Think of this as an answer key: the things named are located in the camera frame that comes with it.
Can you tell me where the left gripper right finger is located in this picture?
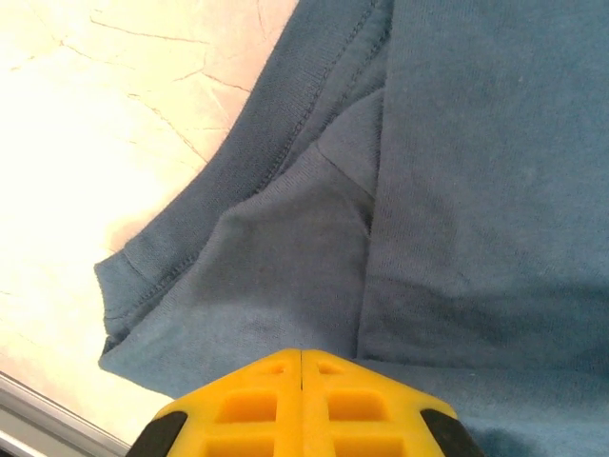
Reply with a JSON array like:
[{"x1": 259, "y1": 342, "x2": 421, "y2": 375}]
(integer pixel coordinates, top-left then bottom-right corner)
[{"x1": 300, "y1": 348, "x2": 482, "y2": 457}]

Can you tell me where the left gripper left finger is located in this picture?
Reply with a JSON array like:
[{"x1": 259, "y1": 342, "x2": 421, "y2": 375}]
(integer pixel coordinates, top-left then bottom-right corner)
[{"x1": 135, "y1": 348, "x2": 304, "y2": 457}]

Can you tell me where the blue t-shirt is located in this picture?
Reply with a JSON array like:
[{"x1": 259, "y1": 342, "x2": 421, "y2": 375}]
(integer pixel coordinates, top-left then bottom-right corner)
[{"x1": 93, "y1": 0, "x2": 609, "y2": 457}]

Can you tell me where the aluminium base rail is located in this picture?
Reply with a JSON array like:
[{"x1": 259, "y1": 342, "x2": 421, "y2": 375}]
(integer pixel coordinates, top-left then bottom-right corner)
[{"x1": 0, "y1": 370, "x2": 132, "y2": 457}]

